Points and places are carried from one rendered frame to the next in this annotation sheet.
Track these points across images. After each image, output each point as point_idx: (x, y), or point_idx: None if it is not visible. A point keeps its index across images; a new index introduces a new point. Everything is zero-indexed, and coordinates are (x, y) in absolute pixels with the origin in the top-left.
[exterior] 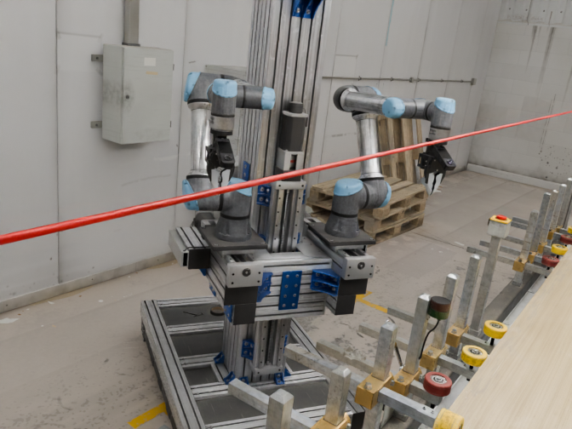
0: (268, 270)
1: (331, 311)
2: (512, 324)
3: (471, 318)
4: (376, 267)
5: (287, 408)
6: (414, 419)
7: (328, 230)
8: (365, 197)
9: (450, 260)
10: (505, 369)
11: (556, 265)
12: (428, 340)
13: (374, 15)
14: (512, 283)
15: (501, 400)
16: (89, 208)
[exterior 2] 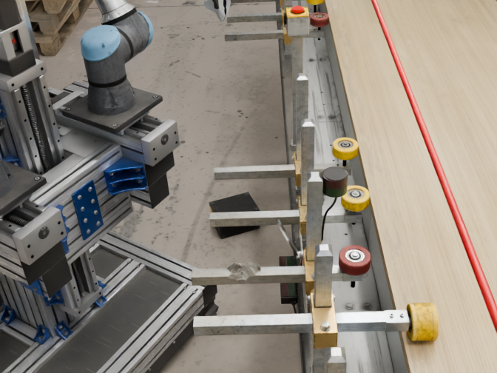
0: (54, 204)
1: (145, 206)
2: (356, 132)
3: (222, 95)
4: (85, 77)
5: None
6: (386, 331)
7: (97, 110)
8: (129, 47)
9: (157, 28)
10: (395, 200)
11: (328, 22)
12: (198, 145)
13: None
14: (285, 58)
15: (421, 243)
16: None
